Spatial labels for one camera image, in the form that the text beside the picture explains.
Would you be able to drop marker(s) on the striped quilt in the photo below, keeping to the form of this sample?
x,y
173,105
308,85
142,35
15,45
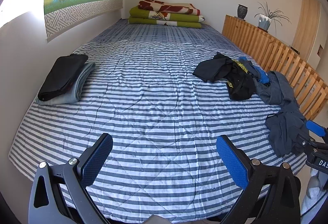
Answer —
x,y
153,111

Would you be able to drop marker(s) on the wooden door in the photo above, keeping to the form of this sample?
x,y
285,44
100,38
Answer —
x,y
305,26

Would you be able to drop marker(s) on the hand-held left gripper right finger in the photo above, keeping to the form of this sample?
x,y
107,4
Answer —
x,y
230,162

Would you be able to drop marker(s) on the wooden slatted bed rail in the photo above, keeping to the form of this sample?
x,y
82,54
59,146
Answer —
x,y
256,39

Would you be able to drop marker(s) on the light blue folded jeans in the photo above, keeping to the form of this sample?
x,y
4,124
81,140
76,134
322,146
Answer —
x,y
76,88

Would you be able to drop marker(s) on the bright blue garment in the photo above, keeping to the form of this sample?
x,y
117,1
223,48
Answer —
x,y
262,76

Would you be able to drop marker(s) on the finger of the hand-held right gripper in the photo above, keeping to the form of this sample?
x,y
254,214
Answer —
x,y
303,142
316,128

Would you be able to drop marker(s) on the dark grey pants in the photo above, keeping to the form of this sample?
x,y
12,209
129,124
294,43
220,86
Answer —
x,y
284,131

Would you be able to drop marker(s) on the dark vase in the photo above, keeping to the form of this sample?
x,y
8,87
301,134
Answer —
x,y
242,12

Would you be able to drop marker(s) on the blue checked bed sheet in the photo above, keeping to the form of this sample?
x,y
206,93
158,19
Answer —
x,y
166,33

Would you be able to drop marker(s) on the grey-blue denim garment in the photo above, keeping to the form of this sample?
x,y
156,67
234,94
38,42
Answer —
x,y
279,90

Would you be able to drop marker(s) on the red patterned folded blanket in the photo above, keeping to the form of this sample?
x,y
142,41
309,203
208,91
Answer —
x,y
169,7

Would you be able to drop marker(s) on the black folded garment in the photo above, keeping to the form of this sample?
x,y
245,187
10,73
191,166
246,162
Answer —
x,y
61,75

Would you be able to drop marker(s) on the black garment with yellow trim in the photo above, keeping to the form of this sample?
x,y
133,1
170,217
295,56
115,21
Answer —
x,y
212,70

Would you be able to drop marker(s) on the potted plant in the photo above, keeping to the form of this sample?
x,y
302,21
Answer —
x,y
264,23

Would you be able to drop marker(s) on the person's right hand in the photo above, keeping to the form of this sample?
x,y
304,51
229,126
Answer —
x,y
312,188

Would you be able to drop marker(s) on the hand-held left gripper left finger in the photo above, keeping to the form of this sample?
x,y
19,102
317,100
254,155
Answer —
x,y
98,160

